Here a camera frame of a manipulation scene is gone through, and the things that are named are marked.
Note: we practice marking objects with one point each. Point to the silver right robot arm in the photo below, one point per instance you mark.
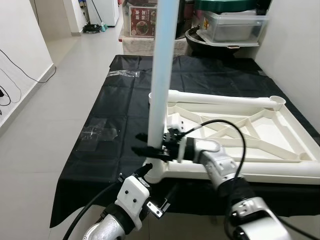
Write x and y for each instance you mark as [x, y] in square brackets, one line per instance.
[220, 162]

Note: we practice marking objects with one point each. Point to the clear plastic bag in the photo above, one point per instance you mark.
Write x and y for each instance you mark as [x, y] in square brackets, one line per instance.
[125, 74]
[100, 134]

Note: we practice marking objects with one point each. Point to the black tablecloth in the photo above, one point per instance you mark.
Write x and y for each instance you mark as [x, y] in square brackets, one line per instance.
[100, 175]

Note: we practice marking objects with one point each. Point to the beige covered bench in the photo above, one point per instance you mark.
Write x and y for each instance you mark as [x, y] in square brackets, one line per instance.
[140, 46]

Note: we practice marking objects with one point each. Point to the cream plastic table top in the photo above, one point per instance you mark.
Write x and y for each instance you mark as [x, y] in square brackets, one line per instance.
[270, 140]

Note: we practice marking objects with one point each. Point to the black round basin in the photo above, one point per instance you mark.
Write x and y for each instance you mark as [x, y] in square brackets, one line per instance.
[200, 45]

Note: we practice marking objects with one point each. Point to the black mop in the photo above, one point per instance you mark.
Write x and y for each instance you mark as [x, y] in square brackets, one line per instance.
[91, 28]

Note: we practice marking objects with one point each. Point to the black bag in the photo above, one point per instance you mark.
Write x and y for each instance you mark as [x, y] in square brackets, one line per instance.
[186, 20]

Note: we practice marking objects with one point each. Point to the white appliance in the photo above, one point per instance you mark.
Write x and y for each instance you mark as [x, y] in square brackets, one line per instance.
[107, 11]

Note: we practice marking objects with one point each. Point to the green lid storage box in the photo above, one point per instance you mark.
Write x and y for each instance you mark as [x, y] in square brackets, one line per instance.
[235, 27]

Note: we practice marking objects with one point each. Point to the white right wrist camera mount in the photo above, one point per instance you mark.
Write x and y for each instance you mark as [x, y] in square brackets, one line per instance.
[176, 121]

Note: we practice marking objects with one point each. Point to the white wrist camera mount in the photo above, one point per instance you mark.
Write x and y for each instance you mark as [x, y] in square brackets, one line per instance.
[131, 197]
[176, 121]

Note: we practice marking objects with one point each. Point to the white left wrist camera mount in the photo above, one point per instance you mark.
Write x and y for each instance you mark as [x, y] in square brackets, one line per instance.
[131, 197]

